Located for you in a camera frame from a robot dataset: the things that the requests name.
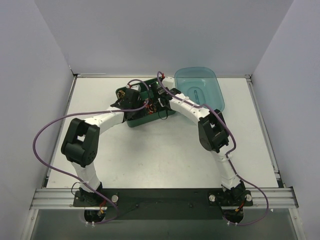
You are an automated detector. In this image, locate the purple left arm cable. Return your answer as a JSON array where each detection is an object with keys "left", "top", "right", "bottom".
[{"left": 32, "top": 79, "right": 151, "bottom": 225}]

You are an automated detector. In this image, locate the aluminium front rail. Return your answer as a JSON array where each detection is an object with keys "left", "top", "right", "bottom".
[{"left": 30, "top": 188, "right": 299, "bottom": 210}]

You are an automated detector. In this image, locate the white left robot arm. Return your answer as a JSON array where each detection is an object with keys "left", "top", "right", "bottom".
[{"left": 61, "top": 87, "right": 144, "bottom": 202}]

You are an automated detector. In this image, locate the green compartment organizer box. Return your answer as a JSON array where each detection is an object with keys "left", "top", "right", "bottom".
[{"left": 115, "top": 78, "right": 176, "bottom": 128}]

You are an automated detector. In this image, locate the red white rolled tie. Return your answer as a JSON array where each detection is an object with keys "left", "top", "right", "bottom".
[{"left": 145, "top": 103, "right": 160, "bottom": 115}]

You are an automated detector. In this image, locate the beige rolled tie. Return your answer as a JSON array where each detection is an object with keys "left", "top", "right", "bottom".
[{"left": 116, "top": 90, "right": 125, "bottom": 99}]

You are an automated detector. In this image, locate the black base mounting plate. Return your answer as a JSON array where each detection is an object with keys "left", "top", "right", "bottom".
[{"left": 73, "top": 188, "right": 253, "bottom": 220}]

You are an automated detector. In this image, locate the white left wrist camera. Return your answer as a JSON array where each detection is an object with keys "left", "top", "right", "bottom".
[{"left": 126, "top": 84, "right": 141, "bottom": 92}]

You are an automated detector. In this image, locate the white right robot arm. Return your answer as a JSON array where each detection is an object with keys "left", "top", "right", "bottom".
[{"left": 150, "top": 80, "right": 246, "bottom": 202}]

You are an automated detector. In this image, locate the teal transparent plastic tub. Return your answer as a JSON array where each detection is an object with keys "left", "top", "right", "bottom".
[{"left": 174, "top": 67, "right": 225, "bottom": 112}]

